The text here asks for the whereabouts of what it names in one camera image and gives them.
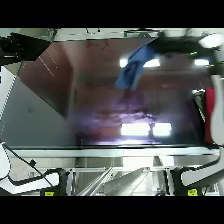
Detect blue T-shirt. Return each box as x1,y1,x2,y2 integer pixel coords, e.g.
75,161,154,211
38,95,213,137
114,44,158,92

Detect grey garment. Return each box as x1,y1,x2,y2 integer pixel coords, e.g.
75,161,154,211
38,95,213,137
191,88,208,132

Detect red garment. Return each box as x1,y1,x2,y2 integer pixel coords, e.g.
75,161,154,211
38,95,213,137
203,87,218,145

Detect silver frame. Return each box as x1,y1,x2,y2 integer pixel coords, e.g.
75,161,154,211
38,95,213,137
6,29,224,197

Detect black cable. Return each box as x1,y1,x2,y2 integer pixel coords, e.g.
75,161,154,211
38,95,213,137
2,142,54,188

